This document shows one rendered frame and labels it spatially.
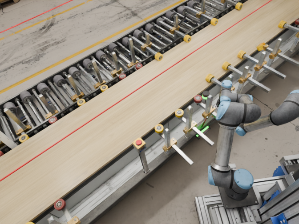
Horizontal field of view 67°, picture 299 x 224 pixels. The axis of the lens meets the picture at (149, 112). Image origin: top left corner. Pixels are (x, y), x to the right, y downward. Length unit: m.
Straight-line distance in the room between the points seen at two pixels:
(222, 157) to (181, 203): 1.36
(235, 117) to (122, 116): 1.15
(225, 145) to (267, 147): 1.78
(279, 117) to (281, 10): 2.26
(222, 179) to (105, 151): 1.01
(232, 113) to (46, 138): 1.64
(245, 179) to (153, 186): 1.47
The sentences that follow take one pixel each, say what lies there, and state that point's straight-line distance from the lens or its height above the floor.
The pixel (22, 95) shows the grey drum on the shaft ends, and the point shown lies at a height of 0.85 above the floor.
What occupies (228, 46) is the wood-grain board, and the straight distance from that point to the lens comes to 2.84.
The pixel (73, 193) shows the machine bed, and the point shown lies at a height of 0.82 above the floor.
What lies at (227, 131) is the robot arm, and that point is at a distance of 1.37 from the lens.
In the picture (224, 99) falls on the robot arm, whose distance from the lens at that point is 1.71.
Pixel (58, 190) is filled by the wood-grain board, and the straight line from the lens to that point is 2.00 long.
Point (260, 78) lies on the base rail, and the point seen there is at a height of 0.70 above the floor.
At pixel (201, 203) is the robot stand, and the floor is 0.23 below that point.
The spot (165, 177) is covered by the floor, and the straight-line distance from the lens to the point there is 2.78.
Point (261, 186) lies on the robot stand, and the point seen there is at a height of 0.95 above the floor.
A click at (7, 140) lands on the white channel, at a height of 0.98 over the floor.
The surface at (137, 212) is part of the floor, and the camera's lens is 2.70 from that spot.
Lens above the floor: 2.62
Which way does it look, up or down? 54 degrees down
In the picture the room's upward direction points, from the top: 9 degrees counter-clockwise
